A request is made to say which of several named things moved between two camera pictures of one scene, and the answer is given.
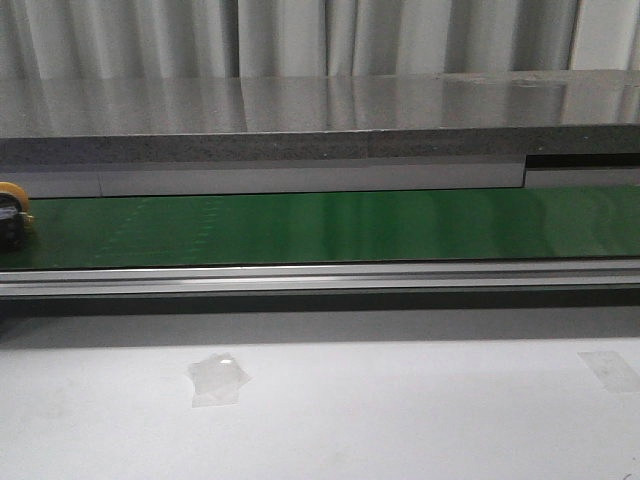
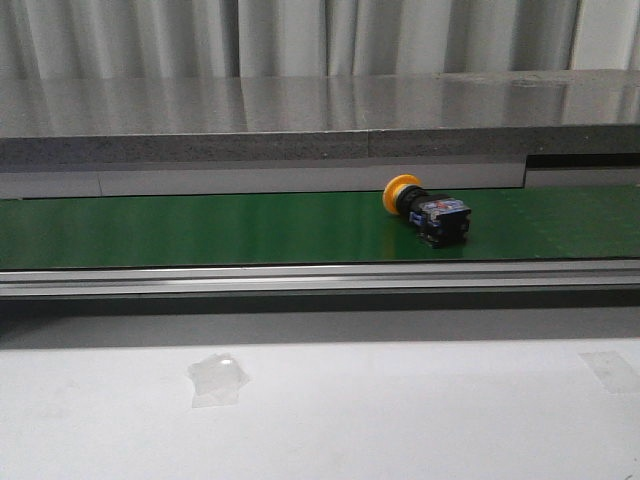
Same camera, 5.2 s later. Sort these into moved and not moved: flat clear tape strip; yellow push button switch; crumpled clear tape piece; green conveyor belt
Moved: yellow push button switch
Not moved: flat clear tape strip; green conveyor belt; crumpled clear tape piece
